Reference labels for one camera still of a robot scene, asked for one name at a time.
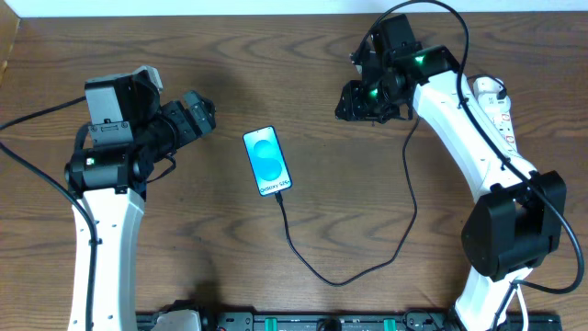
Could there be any blue Galaxy smartphone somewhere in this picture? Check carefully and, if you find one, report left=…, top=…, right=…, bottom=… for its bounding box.
left=243, top=126, right=293, bottom=197

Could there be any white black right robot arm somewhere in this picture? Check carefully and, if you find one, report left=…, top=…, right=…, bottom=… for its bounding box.
left=335, top=15, right=566, bottom=330

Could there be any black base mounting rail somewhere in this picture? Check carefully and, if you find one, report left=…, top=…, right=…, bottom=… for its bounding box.
left=135, top=301, right=564, bottom=331

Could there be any white charger plug adapter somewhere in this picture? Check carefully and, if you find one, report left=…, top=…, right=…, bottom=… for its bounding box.
left=471, top=74, right=508, bottom=100

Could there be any white power strip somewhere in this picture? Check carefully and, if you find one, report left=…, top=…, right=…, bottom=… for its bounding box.
left=488, top=97, right=517, bottom=152

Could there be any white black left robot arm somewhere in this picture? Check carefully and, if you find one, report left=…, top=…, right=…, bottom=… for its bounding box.
left=65, top=66, right=216, bottom=330

